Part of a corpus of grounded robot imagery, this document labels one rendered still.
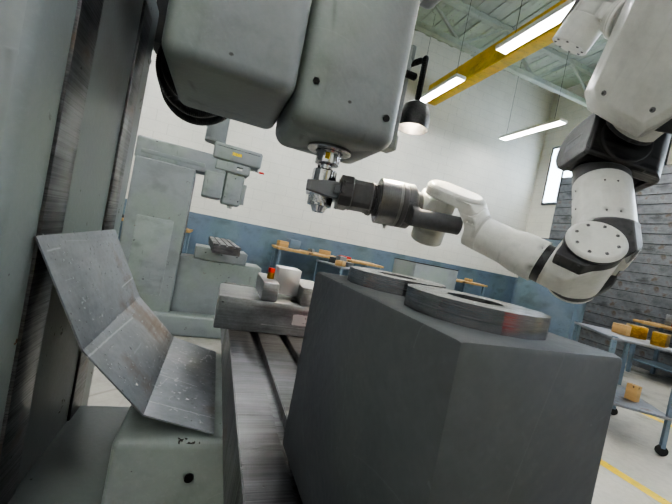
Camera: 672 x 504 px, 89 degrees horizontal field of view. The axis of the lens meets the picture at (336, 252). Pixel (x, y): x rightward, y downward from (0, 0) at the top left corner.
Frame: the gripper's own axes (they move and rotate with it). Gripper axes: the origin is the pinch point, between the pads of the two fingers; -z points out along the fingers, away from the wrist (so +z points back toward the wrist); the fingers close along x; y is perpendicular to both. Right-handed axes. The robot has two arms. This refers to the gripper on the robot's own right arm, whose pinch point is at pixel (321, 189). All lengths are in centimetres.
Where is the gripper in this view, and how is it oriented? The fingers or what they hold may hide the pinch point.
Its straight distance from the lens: 67.7
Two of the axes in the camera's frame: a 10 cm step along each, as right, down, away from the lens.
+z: 9.8, 1.8, 0.9
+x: 0.9, 0.4, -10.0
